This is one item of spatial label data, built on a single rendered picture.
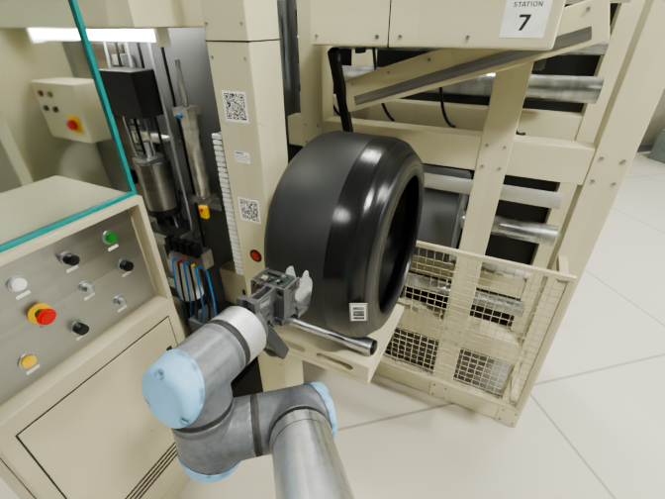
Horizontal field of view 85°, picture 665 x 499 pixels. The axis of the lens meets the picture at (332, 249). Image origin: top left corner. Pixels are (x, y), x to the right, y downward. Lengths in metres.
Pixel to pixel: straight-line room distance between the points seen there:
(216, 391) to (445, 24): 0.92
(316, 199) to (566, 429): 1.82
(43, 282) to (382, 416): 1.55
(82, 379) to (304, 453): 0.89
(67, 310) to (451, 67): 1.24
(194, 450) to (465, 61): 1.09
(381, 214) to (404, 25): 0.50
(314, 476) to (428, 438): 1.59
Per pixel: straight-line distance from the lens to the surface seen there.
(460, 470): 1.98
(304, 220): 0.82
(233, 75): 1.01
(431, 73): 1.20
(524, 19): 1.03
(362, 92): 1.27
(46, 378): 1.27
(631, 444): 2.40
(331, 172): 0.84
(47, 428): 1.30
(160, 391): 0.54
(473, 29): 1.04
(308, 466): 0.47
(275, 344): 0.69
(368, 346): 1.07
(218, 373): 0.54
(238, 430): 0.60
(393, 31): 1.08
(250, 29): 0.98
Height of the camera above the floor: 1.69
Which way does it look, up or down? 32 degrees down
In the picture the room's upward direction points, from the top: straight up
